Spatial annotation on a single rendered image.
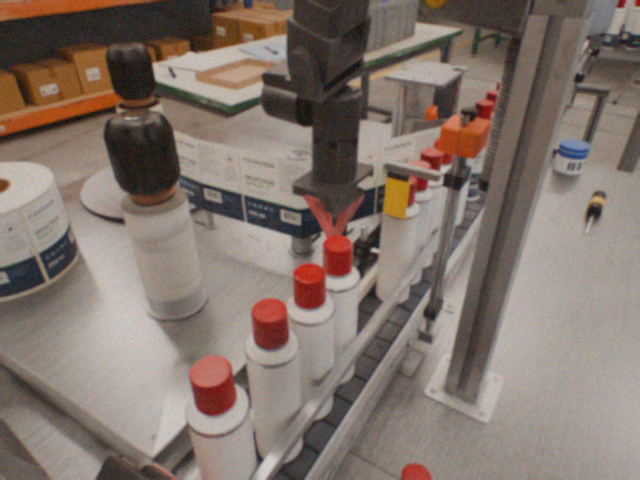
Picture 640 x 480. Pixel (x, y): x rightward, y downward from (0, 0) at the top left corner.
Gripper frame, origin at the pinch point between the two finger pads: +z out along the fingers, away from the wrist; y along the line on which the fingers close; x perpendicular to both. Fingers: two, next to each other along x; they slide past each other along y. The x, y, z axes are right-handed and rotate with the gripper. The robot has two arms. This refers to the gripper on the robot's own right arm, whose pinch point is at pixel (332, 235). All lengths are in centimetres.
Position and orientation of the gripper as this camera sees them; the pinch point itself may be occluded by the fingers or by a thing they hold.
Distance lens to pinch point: 64.4
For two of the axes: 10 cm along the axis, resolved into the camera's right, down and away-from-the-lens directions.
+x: 8.5, 3.0, -4.4
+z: -0.1, 8.4, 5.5
